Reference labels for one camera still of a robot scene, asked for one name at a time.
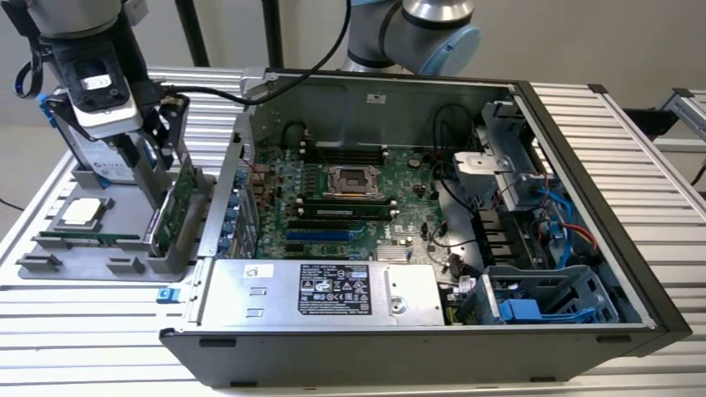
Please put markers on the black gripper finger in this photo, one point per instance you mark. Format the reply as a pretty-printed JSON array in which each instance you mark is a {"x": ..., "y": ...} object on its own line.
[
  {"x": 157, "y": 132},
  {"x": 180, "y": 124}
]

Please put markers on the green graphics card black fan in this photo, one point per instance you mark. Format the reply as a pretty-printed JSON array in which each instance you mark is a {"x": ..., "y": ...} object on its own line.
[{"x": 180, "y": 198}]

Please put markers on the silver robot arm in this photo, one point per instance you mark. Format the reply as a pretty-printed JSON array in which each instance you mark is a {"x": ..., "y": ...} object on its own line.
[{"x": 425, "y": 37}]

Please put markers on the hard disk in blue carrier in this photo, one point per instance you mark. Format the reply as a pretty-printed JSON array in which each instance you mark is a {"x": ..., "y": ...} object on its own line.
[{"x": 108, "y": 165}]

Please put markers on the black stand pole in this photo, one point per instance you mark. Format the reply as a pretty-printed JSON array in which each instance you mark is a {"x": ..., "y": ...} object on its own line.
[
  {"x": 273, "y": 33},
  {"x": 193, "y": 33}
]

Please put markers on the blue slot retainer clip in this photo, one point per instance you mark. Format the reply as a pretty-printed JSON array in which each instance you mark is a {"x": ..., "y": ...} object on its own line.
[
  {"x": 232, "y": 215},
  {"x": 241, "y": 178},
  {"x": 224, "y": 249},
  {"x": 228, "y": 239},
  {"x": 234, "y": 201}
]

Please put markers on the silver CPU chip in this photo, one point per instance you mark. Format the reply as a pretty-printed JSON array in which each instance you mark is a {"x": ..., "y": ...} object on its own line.
[{"x": 83, "y": 213}]

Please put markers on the grey parts rack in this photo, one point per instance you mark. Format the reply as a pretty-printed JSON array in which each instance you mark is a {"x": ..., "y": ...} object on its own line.
[{"x": 128, "y": 231}]

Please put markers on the metal CPU socket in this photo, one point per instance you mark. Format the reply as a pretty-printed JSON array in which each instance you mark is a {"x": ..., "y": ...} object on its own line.
[{"x": 353, "y": 182}]

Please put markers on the black expansion slot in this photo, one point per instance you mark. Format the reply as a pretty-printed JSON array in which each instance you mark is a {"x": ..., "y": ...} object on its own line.
[{"x": 320, "y": 224}]

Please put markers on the blue expansion slot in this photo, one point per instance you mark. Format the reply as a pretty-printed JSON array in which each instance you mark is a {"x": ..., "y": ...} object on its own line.
[{"x": 317, "y": 235}]

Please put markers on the blue case latch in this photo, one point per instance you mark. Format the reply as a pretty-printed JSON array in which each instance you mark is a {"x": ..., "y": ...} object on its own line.
[{"x": 168, "y": 294}]

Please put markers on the round coin battery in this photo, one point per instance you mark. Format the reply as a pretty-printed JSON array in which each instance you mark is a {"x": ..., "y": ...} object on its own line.
[{"x": 416, "y": 161}]

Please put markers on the green motherboard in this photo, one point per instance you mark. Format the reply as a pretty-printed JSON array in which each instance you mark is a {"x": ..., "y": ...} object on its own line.
[{"x": 409, "y": 194}]

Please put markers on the silver power supply unit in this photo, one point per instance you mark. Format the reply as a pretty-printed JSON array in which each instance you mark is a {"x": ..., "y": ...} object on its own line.
[{"x": 276, "y": 302}]

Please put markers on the silver finned heatsink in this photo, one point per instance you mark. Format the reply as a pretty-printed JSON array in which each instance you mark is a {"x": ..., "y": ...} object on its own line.
[{"x": 394, "y": 250}]

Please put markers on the black open PC case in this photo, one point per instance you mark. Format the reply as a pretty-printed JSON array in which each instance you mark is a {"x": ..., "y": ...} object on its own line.
[{"x": 386, "y": 360}]

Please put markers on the blue disk bay latch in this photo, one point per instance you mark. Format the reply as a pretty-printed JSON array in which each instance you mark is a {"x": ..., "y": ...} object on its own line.
[{"x": 519, "y": 310}]

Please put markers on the grey disk bay cage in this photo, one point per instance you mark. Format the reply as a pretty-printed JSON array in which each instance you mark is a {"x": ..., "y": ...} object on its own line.
[{"x": 575, "y": 285}]

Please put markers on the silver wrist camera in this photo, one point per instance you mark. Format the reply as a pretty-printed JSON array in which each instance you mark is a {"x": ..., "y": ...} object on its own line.
[{"x": 108, "y": 120}]

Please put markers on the silver metal drive bracket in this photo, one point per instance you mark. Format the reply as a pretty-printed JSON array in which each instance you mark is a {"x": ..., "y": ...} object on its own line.
[{"x": 497, "y": 136}]

